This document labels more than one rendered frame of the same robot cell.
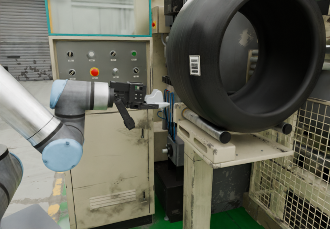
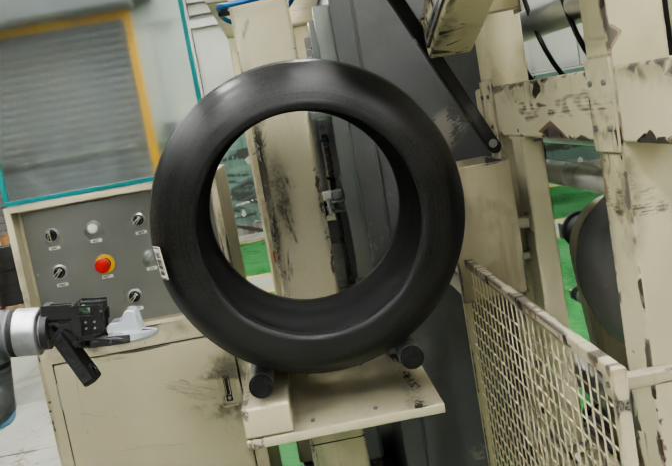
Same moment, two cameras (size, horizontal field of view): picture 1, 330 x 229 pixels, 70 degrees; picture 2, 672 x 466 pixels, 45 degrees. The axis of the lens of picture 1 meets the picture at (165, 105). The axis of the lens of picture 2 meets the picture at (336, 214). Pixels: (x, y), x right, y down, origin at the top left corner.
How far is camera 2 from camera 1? 0.96 m
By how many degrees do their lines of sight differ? 17
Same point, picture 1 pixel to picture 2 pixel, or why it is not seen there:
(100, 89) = (20, 322)
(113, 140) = (163, 411)
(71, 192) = not seen: outside the picture
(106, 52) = (123, 219)
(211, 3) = (171, 155)
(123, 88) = (63, 313)
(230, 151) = (277, 412)
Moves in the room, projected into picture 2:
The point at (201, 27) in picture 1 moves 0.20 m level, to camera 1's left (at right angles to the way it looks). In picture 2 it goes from (160, 198) to (61, 213)
